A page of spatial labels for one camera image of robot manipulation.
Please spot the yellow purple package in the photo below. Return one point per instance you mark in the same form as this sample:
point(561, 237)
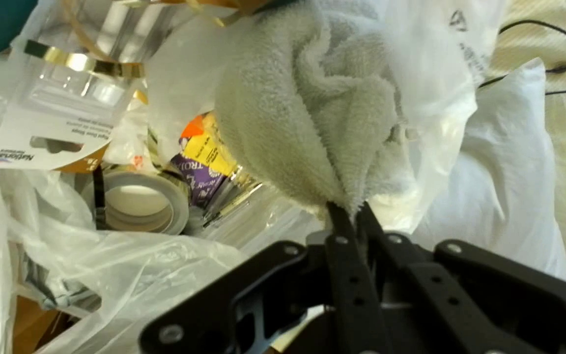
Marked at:
point(211, 154)

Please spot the white blister pack card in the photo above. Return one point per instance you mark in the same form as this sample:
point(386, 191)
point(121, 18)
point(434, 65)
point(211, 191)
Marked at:
point(54, 124)

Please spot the white plastic bag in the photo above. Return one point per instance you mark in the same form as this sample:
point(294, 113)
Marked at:
point(441, 99)

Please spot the white tape roll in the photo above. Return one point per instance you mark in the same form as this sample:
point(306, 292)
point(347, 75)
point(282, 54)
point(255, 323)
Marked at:
point(109, 217)

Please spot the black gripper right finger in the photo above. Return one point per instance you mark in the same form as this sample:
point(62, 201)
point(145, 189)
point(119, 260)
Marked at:
point(467, 296)

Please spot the clear packaging with gold ribbon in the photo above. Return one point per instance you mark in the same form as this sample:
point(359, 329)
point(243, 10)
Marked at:
point(119, 32)

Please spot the white terry cloth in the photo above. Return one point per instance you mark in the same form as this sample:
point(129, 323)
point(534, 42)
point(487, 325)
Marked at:
point(296, 99)

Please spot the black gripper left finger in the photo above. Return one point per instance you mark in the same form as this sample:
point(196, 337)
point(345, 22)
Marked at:
point(355, 296)

